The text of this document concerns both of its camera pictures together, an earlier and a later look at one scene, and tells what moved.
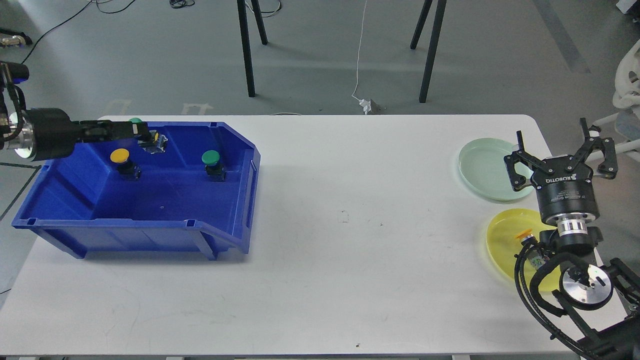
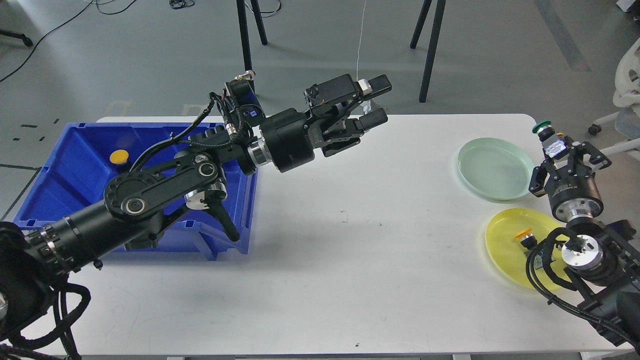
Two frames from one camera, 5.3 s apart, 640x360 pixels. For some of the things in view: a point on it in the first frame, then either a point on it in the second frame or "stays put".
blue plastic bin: [81, 203] stays put
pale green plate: [482, 169] stays put
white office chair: [626, 97] stays put
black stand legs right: [441, 8] stays put
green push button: [157, 143] to [546, 133]
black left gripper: [54, 134] to [288, 138]
